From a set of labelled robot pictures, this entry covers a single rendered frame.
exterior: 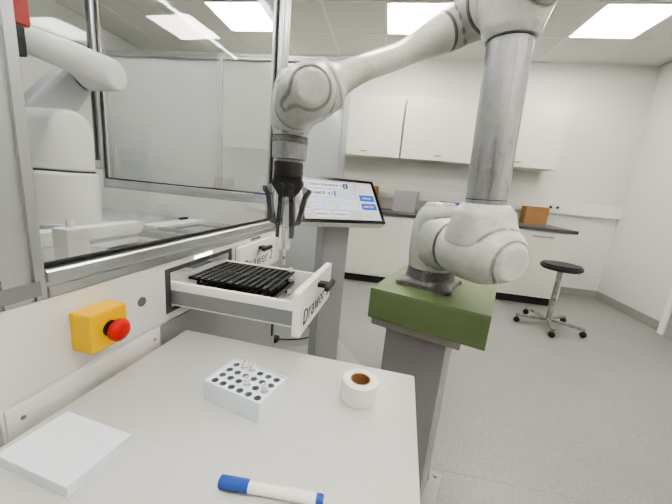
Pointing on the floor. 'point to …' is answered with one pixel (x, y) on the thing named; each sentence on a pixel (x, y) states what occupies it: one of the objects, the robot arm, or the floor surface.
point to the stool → (554, 298)
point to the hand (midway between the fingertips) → (284, 237)
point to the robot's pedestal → (399, 353)
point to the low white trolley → (241, 433)
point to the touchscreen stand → (329, 317)
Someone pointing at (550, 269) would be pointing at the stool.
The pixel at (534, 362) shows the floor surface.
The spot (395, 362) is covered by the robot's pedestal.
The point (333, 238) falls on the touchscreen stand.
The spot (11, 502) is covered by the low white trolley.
